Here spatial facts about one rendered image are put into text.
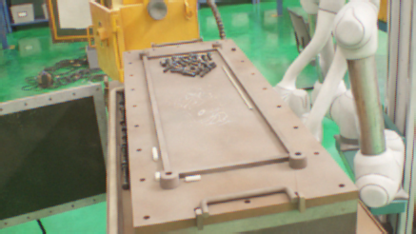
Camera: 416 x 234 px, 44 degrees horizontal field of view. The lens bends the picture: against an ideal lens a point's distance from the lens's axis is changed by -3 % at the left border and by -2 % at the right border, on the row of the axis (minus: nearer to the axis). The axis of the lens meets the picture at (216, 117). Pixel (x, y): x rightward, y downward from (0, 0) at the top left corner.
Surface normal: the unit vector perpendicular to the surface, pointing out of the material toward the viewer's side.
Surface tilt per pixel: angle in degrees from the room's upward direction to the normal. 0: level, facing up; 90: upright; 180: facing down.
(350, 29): 84
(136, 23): 90
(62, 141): 90
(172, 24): 90
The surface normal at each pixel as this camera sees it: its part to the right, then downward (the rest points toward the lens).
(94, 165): 0.40, 0.33
